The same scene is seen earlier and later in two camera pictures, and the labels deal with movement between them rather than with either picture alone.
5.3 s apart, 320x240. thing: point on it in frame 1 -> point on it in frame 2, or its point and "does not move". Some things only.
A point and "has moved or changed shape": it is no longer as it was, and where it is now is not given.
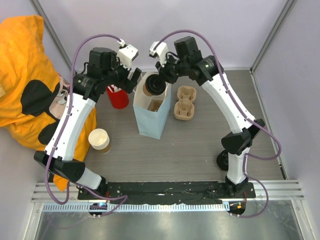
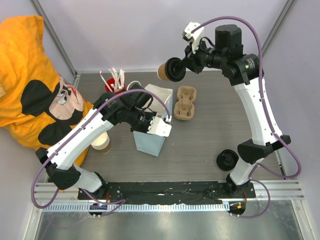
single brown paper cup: [145, 91] has moved or changed shape
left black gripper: [126, 84] -> [145, 129]
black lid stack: [222, 160] does not move
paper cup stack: [99, 140] does not move
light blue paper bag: [151, 112] has moved or changed shape
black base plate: [166, 192] does not move
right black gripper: [163, 74] -> [190, 60]
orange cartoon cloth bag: [35, 91] does not move
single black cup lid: [155, 84] has moved or changed shape
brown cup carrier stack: [184, 109] does not move
